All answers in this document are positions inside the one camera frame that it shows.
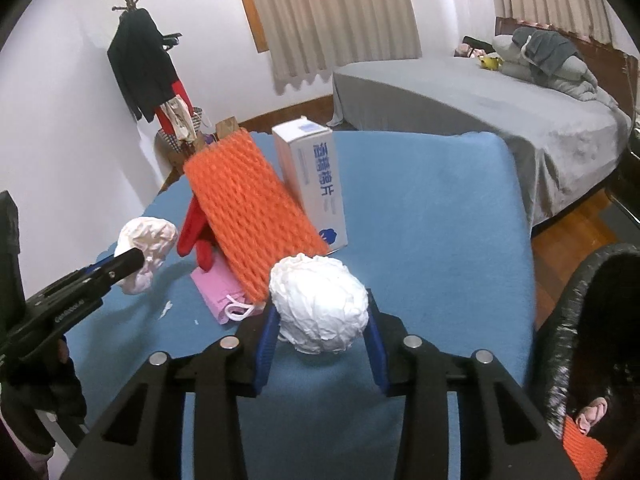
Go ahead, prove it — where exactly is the red garment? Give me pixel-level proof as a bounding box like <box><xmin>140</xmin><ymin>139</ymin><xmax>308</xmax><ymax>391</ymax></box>
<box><xmin>154</xmin><ymin>80</ymin><xmax>194</xmax><ymax>136</ymax></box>

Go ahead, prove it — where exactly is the wide beige curtain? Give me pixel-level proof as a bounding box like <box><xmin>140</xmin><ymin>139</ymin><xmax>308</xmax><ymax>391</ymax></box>
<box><xmin>240</xmin><ymin>0</ymin><xmax>424</xmax><ymax>96</ymax></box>

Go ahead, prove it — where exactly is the orange foam net sleeve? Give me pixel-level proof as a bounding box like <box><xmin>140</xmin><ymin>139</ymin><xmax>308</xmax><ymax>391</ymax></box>
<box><xmin>183</xmin><ymin>128</ymin><xmax>331</xmax><ymax>306</ymax></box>
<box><xmin>561</xmin><ymin>412</ymin><xmax>609</xmax><ymax>480</ymax></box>

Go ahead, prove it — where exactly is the person's left forearm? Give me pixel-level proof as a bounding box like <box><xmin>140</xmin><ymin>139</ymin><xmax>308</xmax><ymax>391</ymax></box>
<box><xmin>0</xmin><ymin>334</ymin><xmax>89</xmax><ymax>457</ymax></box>

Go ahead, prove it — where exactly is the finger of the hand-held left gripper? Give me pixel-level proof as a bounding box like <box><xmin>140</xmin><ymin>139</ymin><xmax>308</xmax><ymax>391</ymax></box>
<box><xmin>70</xmin><ymin>248</ymin><xmax>147</xmax><ymax>302</ymax></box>

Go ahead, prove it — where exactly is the red cloth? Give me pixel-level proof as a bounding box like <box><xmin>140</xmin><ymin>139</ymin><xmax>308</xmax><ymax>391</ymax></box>
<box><xmin>177</xmin><ymin>195</ymin><xmax>217</xmax><ymax>271</ymax></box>

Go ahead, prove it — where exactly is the white carton box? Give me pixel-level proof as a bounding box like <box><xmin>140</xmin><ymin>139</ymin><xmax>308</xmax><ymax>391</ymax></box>
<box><xmin>272</xmin><ymin>116</ymin><xmax>349</xmax><ymax>254</ymax></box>

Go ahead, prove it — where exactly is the pink face mask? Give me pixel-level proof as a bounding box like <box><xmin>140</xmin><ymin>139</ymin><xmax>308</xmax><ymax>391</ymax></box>
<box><xmin>190</xmin><ymin>255</ymin><xmax>267</xmax><ymax>329</ymax></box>

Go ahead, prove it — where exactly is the brown paper bag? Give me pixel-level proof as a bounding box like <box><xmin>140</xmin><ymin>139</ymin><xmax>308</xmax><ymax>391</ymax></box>
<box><xmin>215</xmin><ymin>116</ymin><xmax>241</xmax><ymax>144</ymax></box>

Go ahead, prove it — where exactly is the wooden window frame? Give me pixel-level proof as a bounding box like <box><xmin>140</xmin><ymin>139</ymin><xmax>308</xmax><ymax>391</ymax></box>
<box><xmin>230</xmin><ymin>0</ymin><xmax>271</xmax><ymax>54</ymax></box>

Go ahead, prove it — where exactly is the bed with grey sheet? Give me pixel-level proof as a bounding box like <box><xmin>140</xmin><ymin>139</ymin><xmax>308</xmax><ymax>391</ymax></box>
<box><xmin>327</xmin><ymin>55</ymin><xmax>633</xmax><ymax>233</ymax></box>

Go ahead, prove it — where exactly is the pink crumpled item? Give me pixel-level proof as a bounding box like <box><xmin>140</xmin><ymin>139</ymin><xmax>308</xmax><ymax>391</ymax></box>
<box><xmin>575</xmin><ymin>396</ymin><xmax>609</xmax><ymax>434</ymax></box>

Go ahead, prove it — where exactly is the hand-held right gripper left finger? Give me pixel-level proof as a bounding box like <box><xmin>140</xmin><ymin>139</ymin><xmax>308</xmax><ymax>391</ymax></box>
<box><xmin>60</xmin><ymin>304</ymin><xmax>280</xmax><ymax>480</ymax></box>

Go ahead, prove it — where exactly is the white paper ball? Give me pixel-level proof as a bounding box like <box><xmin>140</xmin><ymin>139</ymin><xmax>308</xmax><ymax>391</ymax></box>
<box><xmin>114</xmin><ymin>217</ymin><xmax>179</xmax><ymax>296</ymax></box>
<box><xmin>269</xmin><ymin>253</ymin><xmax>370</xmax><ymax>356</ymax></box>

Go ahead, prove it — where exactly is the blue table cloth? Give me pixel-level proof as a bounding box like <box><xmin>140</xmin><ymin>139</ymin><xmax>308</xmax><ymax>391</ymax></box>
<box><xmin>37</xmin><ymin>130</ymin><xmax>537</xmax><ymax>480</ymax></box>

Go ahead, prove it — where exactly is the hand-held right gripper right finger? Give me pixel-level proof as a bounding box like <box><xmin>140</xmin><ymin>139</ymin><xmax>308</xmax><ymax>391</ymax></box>
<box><xmin>363</xmin><ymin>289</ymin><xmax>582</xmax><ymax>480</ymax></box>

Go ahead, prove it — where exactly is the black coat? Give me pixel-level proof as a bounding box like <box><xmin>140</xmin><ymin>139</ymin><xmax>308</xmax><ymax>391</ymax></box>
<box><xmin>107</xmin><ymin>8</ymin><xmax>181</xmax><ymax>124</ymax></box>

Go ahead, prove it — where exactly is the checked bag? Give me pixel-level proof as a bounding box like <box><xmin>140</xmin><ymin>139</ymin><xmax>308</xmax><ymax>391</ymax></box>
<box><xmin>156</xmin><ymin>127</ymin><xmax>188</xmax><ymax>153</ymax></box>

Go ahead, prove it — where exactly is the wooden headboard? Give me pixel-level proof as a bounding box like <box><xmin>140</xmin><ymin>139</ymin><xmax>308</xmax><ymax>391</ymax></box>
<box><xmin>495</xmin><ymin>16</ymin><xmax>640</xmax><ymax>111</ymax></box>

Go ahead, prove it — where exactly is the pile of grey bedding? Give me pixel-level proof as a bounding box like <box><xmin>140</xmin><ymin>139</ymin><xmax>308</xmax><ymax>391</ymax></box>
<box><xmin>492</xmin><ymin>26</ymin><xmax>619</xmax><ymax>109</ymax></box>

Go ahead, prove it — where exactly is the trash bin with black bag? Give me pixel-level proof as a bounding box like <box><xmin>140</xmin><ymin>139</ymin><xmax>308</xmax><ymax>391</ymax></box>
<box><xmin>530</xmin><ymin>242</ymin><xmax>640</xmax><ymax>480</ymax></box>

